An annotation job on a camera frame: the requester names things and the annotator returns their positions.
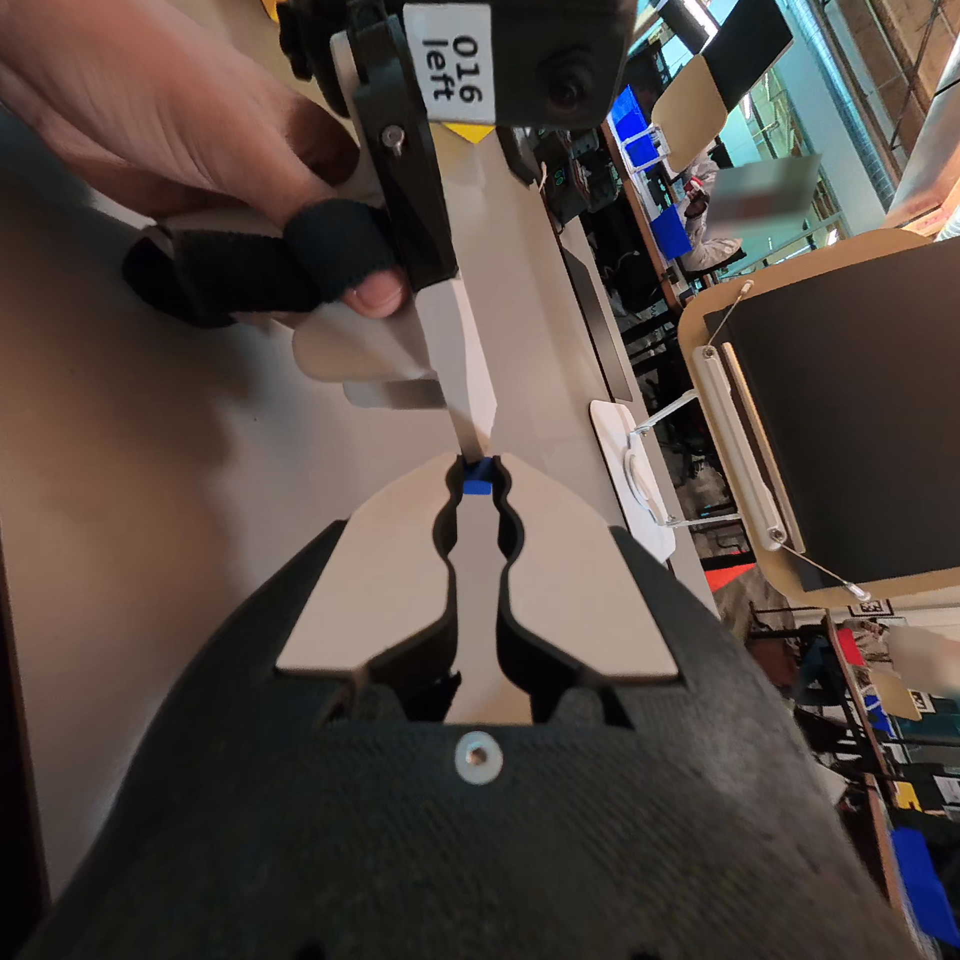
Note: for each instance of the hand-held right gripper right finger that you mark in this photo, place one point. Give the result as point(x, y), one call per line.
point(585, 592)

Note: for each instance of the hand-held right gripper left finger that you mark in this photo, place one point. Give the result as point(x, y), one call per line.
point(375, 585)

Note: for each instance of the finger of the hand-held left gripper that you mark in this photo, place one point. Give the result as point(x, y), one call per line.
point(450, 360)
point(476, 360)

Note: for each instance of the small blue block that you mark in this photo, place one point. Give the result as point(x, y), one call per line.
point(477, 486)

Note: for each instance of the beige desk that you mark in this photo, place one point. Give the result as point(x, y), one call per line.
point(150, 465)

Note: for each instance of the person's left hand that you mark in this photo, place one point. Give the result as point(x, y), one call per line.
point(150, 97)

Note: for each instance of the black mat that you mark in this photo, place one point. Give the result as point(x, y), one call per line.
point(600, 322)

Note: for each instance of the white plastic plate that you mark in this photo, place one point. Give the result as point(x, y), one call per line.
point(622, 465)

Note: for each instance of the blue plastic bin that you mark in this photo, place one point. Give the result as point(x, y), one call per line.
point(634, 127)
point(919, 885)
point(671, 231)

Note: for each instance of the plywood chair with black cushion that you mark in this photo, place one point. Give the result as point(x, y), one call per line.
point(862, 420)
point(720, 67)

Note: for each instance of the white bar bracket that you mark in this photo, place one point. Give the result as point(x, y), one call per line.
point(739, 450)

